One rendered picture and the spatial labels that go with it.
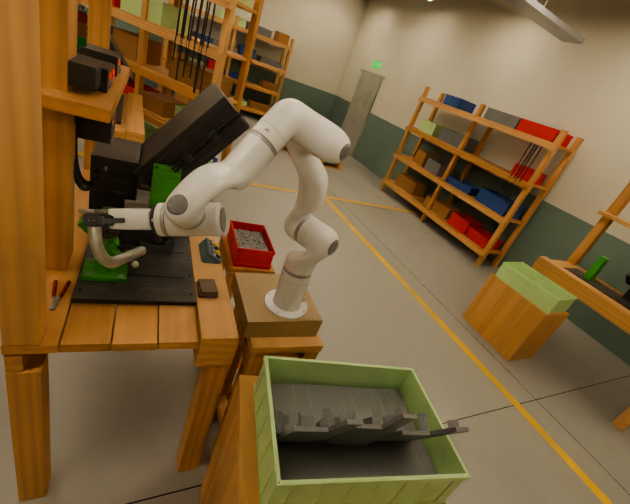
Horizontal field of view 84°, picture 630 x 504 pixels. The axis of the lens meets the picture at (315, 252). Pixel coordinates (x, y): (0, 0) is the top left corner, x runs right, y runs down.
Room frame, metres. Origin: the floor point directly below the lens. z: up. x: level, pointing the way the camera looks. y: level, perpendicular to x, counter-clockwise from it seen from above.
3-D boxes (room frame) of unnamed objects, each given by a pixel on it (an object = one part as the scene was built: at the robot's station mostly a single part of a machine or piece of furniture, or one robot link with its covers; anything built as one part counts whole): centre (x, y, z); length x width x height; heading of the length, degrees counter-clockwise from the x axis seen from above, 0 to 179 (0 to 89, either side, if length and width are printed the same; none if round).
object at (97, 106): (1.32, 1.05, 1.52); 0.90 x 0.25 x 0.04; 31
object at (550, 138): (6.70, -1.86, 1.10); 3.01 x 0.55 x 2.20; 34
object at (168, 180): (1.42, 0.74, 1.17); 0.13 x 0.12 x 0.20; 31
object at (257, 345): (1.24, 0.03, 0.83); 0.32 x 0.32 x 0.04; 31
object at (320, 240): (1.22, 0.02, 1.25); 0.19 x 0.12 x 0.24; 61
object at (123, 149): (1.47, 1.01, 1.07); 0.30 x 0.18 x 0.34; 31
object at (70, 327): (1.45, 0.83, 0.44); 1.49 x 0.70 x 0.88; 31
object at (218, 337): (1.60, 0.59, 0.82); 1.50 x 0.14 x 0.15; 31
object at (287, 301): (1.24, 0.04, 1.03); 0.19 x 0.19 x 0.18
